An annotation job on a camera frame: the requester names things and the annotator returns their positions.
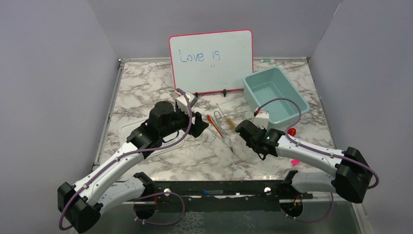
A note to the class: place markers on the pink highlighter marker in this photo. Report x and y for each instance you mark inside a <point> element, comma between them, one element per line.
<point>295,162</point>

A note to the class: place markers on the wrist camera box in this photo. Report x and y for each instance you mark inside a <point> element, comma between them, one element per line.
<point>186,101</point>
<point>261,119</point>

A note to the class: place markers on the teal plastic bin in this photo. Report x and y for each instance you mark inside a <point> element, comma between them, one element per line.
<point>267,84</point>

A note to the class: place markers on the red yellow pipette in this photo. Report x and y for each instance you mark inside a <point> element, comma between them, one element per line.
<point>215,125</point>

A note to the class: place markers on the red plastic funnel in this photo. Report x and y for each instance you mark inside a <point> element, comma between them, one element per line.
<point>292,132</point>

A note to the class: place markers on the metal test tube clamp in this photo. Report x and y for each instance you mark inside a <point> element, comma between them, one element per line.
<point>219,118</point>

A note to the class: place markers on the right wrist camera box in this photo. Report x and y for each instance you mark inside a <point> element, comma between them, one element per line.
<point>261,119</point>

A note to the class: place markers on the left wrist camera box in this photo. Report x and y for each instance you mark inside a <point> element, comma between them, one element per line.
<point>186,101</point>

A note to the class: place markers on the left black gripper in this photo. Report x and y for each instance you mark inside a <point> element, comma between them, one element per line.
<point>199,126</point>

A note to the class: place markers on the pink framed whiteboard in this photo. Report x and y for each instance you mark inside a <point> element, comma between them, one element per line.
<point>211,62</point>

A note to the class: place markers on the black front mounting rail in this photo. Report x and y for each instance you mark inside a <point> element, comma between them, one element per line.
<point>217,196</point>

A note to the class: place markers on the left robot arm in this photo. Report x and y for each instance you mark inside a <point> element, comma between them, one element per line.
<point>83,203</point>

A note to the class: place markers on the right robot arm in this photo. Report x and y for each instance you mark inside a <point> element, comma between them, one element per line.
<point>345,173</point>

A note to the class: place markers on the white bin lid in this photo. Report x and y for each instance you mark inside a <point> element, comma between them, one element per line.
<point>141,137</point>

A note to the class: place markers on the brown test tube brush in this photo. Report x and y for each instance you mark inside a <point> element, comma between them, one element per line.
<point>231,124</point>

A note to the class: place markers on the green white marker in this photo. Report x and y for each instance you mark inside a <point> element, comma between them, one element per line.
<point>267,60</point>

